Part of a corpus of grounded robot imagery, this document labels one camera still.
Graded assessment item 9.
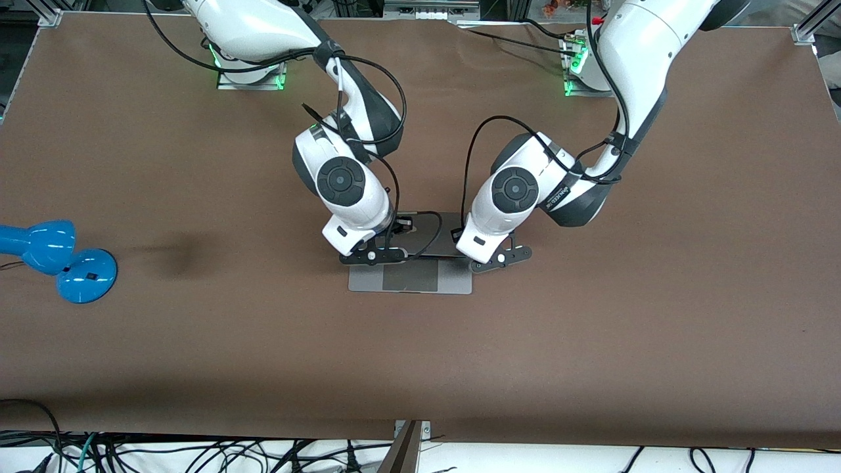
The grey laptop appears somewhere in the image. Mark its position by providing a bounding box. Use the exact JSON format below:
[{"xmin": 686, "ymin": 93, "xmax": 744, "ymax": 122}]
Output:
[{"xmin": 348, "ymin": 212, "xmax": 472, "ymax": 294}]

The grey power strip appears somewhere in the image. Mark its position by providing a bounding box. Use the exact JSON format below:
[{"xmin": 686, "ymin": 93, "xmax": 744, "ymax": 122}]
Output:
[{"xmin": 383, "ymin": 0, "xmax": 482, "ymax": 20}]

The blue desk lamp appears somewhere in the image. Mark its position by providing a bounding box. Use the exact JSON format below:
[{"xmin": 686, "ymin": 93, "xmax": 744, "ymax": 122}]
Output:
[{"xmin": 0, "ymin": 220, "xmax": 119, "ymax": 304}]

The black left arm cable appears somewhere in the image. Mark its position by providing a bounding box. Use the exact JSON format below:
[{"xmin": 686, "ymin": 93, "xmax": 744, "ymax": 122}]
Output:
[{"xmin": 460, "ymin": 0, "xmax": 635, "ymax": 231}]

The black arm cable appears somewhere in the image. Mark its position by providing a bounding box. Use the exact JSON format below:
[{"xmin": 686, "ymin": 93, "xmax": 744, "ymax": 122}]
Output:
[
  {"xmin": 143, "ymin": 0, "xmax": 444, "ymax": 258},
  {"xmin": 460, "ymin": 0, "xmax": 635, "ymax": 231}
]

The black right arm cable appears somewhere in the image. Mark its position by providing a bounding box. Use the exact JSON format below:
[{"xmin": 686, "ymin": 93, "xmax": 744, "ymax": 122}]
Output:
[{"xmin": 143, "ymin": 0, "xmax": 444, "ymax": 258}]

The long black table cable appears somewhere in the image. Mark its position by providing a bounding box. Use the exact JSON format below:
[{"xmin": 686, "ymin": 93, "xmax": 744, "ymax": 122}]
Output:
[{"xmin": 457, "ymin": 25, "xmax": 574, "ymax": 55}]

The short black table cable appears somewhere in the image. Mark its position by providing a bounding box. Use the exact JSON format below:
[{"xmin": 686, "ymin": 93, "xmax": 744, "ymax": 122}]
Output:
[{"xmin": 522, "ymin": 18, "xmax": 571, "ymax": 40}]

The teal cable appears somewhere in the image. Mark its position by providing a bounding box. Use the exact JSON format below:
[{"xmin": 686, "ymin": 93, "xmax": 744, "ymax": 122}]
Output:
[{"xmin": 78, "ymin": 432, "xmax": 99, "ymax": 473}]

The black looped floor cable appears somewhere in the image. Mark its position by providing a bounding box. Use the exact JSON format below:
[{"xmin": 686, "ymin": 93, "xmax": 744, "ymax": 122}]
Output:
[{"xmin": 0, "ymin": 398, "xmax": 63, "ymax": 473}]

